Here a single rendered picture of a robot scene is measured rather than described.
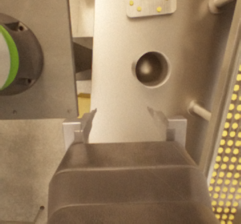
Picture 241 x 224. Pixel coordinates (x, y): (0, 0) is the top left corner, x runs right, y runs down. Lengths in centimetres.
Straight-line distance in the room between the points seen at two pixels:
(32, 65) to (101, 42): 19
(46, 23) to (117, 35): 18
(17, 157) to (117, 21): 145
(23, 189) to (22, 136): 51
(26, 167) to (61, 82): 140
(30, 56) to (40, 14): 8
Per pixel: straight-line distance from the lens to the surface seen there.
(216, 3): 52
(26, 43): 35
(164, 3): 49
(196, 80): 51
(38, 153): 160
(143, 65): 46
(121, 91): 47
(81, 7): 133
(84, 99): 51
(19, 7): 39
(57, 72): 36
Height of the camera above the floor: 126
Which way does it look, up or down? 76 degrees down
